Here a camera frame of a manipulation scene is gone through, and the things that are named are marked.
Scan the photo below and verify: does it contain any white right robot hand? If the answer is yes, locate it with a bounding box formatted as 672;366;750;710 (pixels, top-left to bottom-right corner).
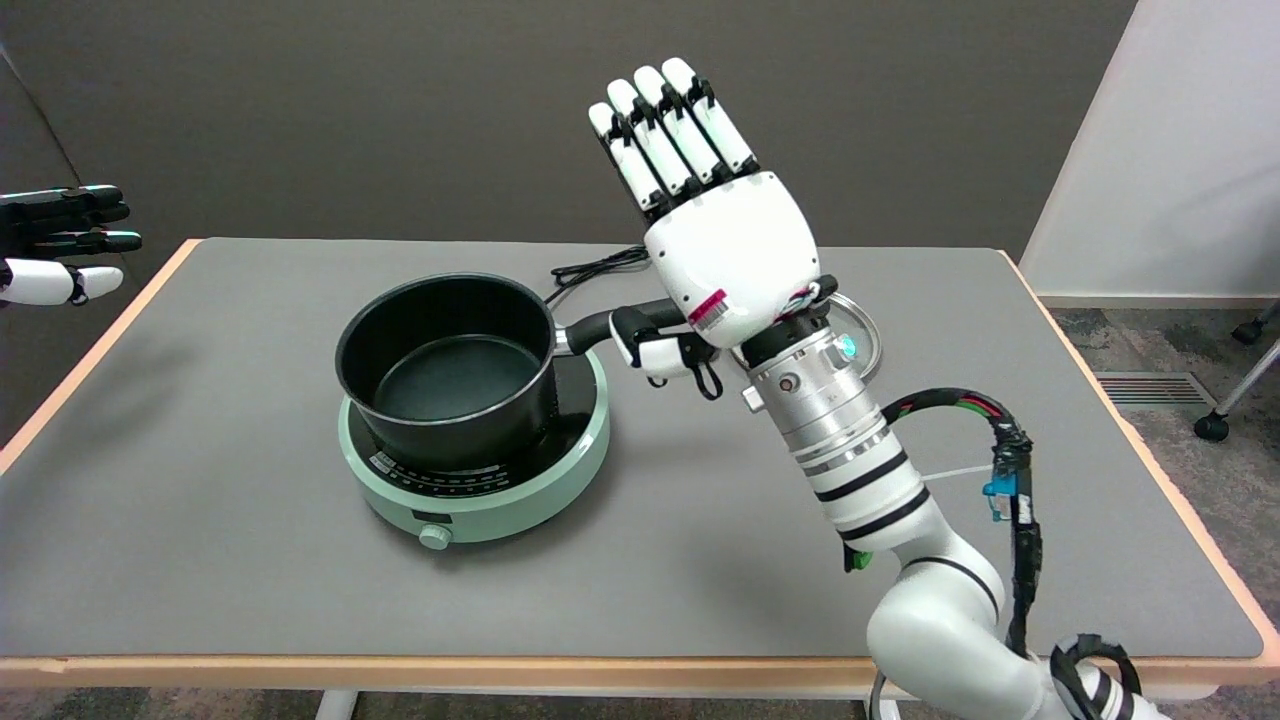
588;57;837;402

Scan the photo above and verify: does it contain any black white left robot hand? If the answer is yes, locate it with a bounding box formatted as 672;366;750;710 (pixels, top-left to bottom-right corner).
0;185;143;308

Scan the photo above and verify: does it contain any black pot with handle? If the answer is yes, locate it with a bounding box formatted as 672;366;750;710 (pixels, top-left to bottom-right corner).
335;272;691;471

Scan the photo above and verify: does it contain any glass lid with black knob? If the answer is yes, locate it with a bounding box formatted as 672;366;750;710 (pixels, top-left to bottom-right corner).
815;290;883;386

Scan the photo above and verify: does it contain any green round induction cooker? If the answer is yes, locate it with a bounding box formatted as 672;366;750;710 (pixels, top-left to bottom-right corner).
338;348;611;551

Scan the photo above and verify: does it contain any grey table mat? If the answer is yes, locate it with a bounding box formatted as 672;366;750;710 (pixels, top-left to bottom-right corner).
0;238;1266;661

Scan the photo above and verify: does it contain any floor vent grille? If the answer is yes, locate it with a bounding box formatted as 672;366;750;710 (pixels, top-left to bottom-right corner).
1093;372;1219;409

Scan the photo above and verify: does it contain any grey chair leg with caster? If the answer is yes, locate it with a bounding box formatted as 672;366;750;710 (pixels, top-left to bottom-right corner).
1232;303;1280;347
1193;340;1280;443

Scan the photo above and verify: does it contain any black power cord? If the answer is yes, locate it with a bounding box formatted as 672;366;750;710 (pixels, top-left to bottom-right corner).
549;245;653;303

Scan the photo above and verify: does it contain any black wrapped wire harness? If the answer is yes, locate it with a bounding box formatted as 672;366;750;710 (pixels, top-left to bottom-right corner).
880;388;1046;661

